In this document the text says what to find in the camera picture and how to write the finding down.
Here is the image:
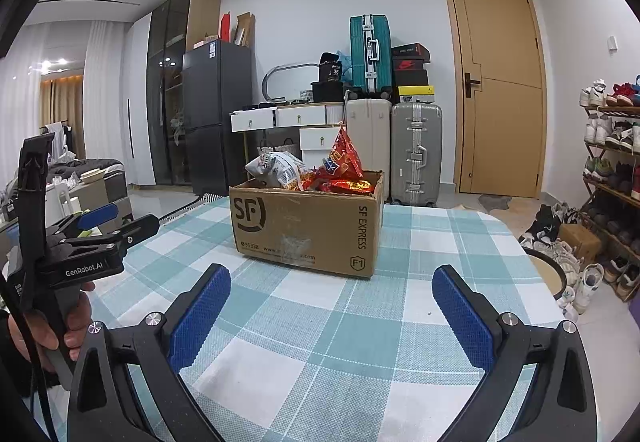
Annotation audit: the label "wooden shoe rack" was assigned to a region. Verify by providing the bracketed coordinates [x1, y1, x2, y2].
[582, 104, 640, 273]

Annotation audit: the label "silver suitcase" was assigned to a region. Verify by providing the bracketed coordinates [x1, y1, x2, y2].
[390, 102, 443, 209]

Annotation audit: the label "flat cardboard piece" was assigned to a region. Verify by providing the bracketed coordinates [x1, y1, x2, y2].
[235, 12, 256, 47]

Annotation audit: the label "white wardrobe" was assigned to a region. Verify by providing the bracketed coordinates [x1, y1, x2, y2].
[125, 12, 156, 187]

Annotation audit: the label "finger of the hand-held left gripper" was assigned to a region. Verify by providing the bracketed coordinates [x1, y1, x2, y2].
[50, 214, 161, 267]
[46, 203, 120, 243]

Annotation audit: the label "round beige stool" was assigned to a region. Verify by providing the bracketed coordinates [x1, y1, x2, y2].
[522, 248, 568, 303]

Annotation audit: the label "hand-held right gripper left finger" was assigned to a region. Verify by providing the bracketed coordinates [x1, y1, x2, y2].
[67, 263, 232, 442]

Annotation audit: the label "white curtain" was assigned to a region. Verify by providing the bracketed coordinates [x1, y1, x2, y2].
[82, 20, 131, 173]

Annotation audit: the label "black storage box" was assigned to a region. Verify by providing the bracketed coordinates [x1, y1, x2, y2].
[311, 80, 346, 103]

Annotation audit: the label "woven laundry basket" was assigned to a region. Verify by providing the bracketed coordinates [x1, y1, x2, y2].
[260, 137, 301, 160]

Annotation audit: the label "dark grey refrigerator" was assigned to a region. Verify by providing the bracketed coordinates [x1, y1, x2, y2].
[181, 39, 253, 197]

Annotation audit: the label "red chips bag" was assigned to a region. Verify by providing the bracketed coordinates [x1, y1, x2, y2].
[312, 124, 375, 195]

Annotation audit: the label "shoe rack with shoes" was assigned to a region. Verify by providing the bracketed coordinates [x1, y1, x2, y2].
[579, 76, 640, 267]

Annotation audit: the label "oval metal-frame mirror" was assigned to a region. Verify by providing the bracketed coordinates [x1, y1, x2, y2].
[261, 63, 321, 103]

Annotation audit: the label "pile of sneakers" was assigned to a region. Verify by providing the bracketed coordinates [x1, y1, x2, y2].
[517, 202, 640, 323]

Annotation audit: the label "white desk with drawers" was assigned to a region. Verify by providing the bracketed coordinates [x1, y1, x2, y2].
[230, 102, 346, 183]

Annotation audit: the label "wooden door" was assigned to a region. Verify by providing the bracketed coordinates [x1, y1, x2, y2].
[440, 0, 548, 200]

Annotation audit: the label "black paper bag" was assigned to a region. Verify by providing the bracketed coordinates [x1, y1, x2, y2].
[318, 52, 346, 83]

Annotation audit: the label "beige suitcase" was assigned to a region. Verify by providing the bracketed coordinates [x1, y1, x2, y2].
[344, 98, 394, 205]

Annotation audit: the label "small cardboard box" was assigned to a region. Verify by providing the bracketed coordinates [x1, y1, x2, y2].
[557, 223, 602, 265]

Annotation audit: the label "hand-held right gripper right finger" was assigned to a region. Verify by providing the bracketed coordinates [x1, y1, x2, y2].
[432, 264, 598, 442]

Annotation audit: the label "brown cardboard box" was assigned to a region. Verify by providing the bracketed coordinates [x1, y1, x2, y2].
[228, 169, 386, 279]

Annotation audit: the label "dark glass cabinet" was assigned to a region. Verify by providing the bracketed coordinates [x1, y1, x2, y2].
[146, 0, 222, 187]

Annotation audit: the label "black cable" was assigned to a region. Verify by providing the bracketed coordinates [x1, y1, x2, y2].
[0, 272, 58, 442]

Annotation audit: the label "teal suitcase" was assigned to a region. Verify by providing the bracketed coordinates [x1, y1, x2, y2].
[349, 14, 393, 97]

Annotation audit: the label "hanging clothes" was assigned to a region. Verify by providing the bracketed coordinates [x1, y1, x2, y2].
[40, 122, 76, 163]

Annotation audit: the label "person's left hand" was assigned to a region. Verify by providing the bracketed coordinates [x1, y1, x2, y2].
[12, 283, 96, 373]

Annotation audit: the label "noodle stick snack packet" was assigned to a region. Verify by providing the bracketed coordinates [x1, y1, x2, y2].
[244, 151, 308, 191]

